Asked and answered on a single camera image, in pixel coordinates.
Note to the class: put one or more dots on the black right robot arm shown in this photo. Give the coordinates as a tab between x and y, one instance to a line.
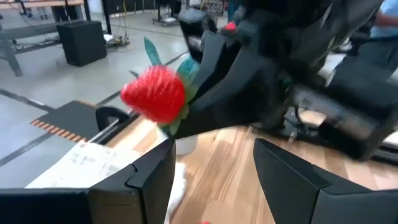
357	90

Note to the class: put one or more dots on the grey metal table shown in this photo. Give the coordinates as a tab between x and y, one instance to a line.
18	34

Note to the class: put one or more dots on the black box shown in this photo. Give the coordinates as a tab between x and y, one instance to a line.
82	42

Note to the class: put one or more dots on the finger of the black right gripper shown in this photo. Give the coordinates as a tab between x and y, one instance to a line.
217	56
242	96

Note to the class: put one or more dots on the white folded towel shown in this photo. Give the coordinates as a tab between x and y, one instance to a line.
87	165

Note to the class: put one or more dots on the black mat with orange stripes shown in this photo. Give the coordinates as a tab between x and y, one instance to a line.
71	119

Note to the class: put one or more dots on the person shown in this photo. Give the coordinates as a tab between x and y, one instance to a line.
387	28

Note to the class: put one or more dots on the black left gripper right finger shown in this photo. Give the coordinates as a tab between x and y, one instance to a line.
311	199

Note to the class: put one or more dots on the red strawberry with green leaves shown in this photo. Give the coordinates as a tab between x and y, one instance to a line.
154	93

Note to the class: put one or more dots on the black aluminium table frame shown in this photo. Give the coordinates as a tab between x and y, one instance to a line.
107	132

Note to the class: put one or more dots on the white plant pot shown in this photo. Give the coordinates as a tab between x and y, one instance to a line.
186	145

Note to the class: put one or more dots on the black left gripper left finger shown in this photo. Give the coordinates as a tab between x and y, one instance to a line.
130	199

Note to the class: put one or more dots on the black chair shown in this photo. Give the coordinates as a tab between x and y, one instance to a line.
192	28

